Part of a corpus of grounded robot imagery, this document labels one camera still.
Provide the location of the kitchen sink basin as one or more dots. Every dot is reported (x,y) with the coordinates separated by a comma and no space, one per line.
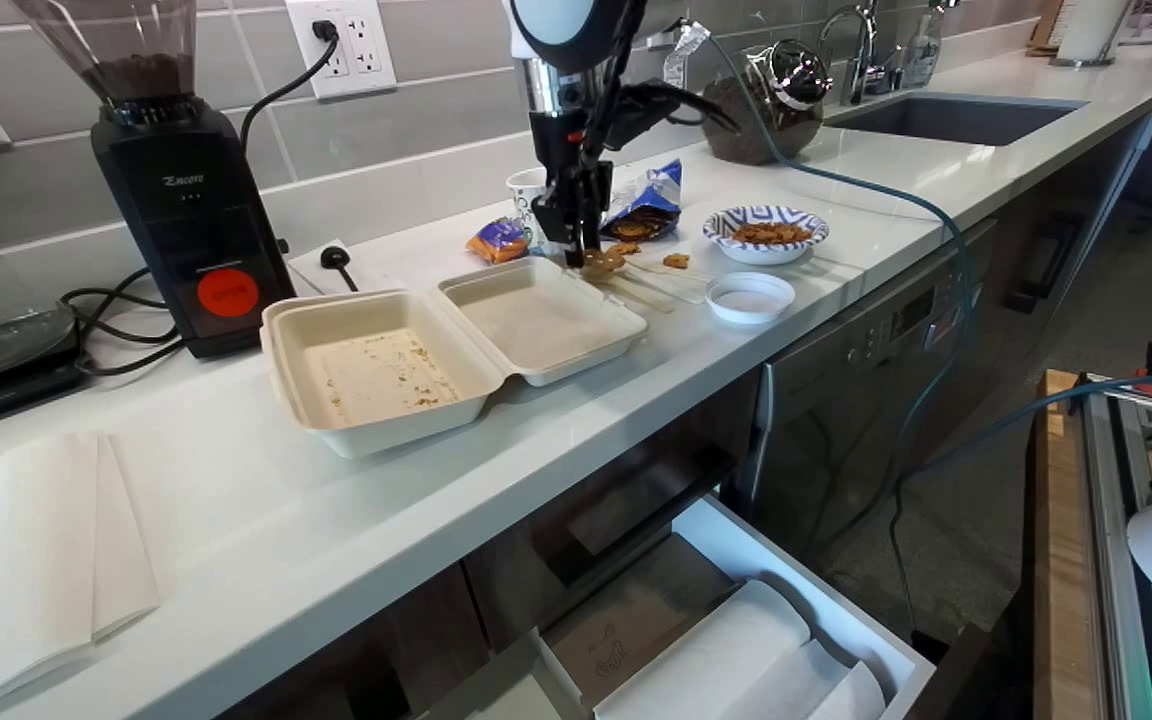
(957,119)

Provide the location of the small black plug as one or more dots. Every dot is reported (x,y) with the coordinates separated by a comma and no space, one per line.
(337,258)

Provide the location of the pile of brown cookie pieces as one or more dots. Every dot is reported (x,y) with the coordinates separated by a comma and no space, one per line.
(775,234)

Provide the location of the black countertop appliance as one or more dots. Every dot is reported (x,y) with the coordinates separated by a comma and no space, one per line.
(2,354)

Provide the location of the small cookie fragment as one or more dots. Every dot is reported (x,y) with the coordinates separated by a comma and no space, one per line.
(624,249)

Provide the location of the white plastic roll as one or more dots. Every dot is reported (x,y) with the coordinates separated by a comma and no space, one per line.
(720,661)

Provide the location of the white paper towel roll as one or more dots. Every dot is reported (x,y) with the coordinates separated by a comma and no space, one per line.
(1088,29)

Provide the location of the black coffee grinder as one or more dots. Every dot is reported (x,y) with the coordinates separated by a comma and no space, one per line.
(190,200)

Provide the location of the beige clamshell takeout container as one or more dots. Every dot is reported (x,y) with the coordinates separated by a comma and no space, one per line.
(376,374)

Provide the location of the white plastic cup lid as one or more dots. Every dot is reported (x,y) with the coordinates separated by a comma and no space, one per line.
(751,297)

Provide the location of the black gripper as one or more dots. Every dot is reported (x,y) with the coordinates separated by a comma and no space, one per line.
(574,161)

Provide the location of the round brown cookie with holes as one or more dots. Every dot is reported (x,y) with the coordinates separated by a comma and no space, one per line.
(600,264)

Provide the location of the broken brown cookie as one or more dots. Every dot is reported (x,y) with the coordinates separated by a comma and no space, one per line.
(677,262)

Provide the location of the blue white snack bag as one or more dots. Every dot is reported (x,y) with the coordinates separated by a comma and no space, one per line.
(648,200)

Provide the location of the open grey drawer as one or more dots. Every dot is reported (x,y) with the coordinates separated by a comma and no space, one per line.
(868,643)

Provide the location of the wooden table with aluminium rails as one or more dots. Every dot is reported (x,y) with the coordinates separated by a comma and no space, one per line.
(1061,563)

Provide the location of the blue patterned paper bowl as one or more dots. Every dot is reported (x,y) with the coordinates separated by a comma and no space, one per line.
(738,247)

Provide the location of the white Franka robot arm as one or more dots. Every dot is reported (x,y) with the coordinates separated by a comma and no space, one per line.
(578,34)

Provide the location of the white folded paper towel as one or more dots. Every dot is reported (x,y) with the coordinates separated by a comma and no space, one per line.
(31,563)

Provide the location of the grey dishwasher front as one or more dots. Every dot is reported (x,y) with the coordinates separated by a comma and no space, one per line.
(868,374)

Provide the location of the white wall power outlet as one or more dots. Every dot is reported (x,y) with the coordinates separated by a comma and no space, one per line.
(356,52)

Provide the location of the shiny metal kettle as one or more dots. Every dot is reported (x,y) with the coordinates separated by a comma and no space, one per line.
(771,112)

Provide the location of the small orange blue snack wrapper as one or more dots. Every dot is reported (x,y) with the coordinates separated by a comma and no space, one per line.
(498,243)

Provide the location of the chrome sink faucet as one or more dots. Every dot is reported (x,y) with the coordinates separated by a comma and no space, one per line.
(877,52)

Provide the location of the clear plastic fork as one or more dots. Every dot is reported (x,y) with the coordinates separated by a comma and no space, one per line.
(665,288)

